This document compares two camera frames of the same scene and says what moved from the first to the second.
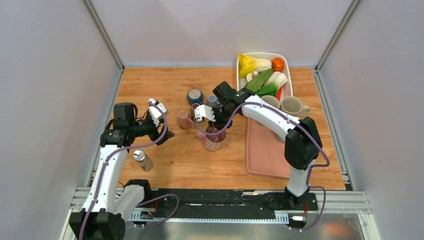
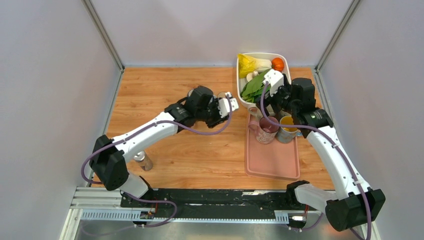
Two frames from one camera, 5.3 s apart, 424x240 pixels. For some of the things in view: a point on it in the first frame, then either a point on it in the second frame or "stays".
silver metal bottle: [140, 157] stays
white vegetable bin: [287, 89] stays
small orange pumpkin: [277, 64] stays
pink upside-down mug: [212, 142] → [266, 132]
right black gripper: [218, 123] → [270, 100]
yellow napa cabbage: [247, 65] stays
